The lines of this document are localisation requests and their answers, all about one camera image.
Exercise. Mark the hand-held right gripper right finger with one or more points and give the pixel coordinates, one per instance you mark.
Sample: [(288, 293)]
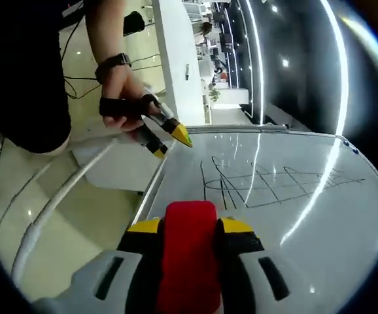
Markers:
[(248, 283)]

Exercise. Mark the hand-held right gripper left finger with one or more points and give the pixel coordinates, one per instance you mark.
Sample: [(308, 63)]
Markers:
[(136, 281)]

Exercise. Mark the red eraser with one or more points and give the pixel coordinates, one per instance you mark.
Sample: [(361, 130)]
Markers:
[(189, 255)]

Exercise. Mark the white whiteboard grey frame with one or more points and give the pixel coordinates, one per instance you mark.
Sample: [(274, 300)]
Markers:
[(274, 229)]

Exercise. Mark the person's left hand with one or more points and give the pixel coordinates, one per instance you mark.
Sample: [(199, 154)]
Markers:
[(120, 88)]

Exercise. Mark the green potted plant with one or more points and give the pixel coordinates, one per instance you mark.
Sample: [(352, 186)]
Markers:
[(214, 95)]

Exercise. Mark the small dark object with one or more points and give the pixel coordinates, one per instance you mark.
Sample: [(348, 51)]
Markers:
[(187, 72)]

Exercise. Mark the white curved counter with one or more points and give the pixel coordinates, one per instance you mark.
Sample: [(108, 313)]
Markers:
[(172, 49)]

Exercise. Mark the black wristwatch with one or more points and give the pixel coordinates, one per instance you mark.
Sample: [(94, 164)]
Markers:
[(113, 62)]

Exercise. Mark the long ceiling light strip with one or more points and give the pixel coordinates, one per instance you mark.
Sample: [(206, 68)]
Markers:
[(258, 65), (343, 81)]

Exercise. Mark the round ceiling spotlight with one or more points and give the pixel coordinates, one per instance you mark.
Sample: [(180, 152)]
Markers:
[(285, 62)]

